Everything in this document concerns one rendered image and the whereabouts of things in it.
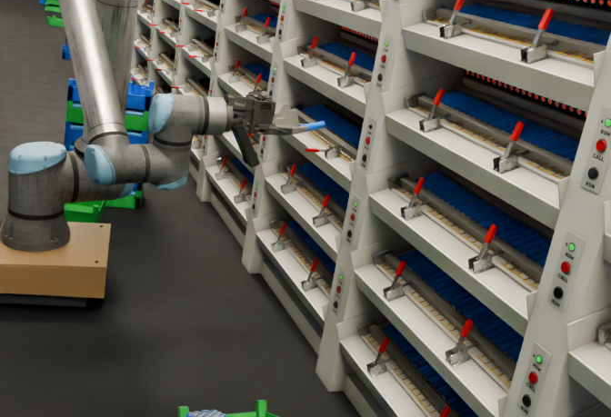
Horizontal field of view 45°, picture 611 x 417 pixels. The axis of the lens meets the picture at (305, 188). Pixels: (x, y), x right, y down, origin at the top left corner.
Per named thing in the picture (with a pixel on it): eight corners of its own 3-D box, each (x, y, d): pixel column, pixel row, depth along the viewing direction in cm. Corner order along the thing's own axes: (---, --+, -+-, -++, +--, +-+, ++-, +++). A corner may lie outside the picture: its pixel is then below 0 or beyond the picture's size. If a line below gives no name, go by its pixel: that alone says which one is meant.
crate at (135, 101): (66, 100, 273) (68, 79, 270) (75, 90, 292) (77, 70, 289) (149, 111, 278) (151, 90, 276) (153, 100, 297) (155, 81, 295)
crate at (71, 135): (64, 142, 277) (65, 121, 275) (73, 129, 296) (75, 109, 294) (145, 152, 283) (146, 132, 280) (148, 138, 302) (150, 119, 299)
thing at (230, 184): (250, 233, 256) (241, 198, 250) (207, 177, 309) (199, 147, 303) (304, 214, 261) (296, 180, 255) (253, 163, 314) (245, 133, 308)
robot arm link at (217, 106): (206, 139, 169) (196, 128, 178) (227, 140, 171) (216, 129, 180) (211, 101, 167) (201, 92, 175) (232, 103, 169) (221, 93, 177)
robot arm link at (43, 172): (2, 198, 211) (2, 139, 206) (62, 193, 221) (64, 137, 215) (15, 218, 199) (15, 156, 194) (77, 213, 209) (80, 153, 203)
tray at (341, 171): (355, 197, 183) (348, 163, 179) (275, 132, 236) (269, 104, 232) (425, 173, 189) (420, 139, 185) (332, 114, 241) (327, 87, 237)
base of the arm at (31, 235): (-7, 249, 202) (-7, 215, 199) (8, 223, 220) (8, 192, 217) (65, 253, 206) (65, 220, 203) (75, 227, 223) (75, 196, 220)
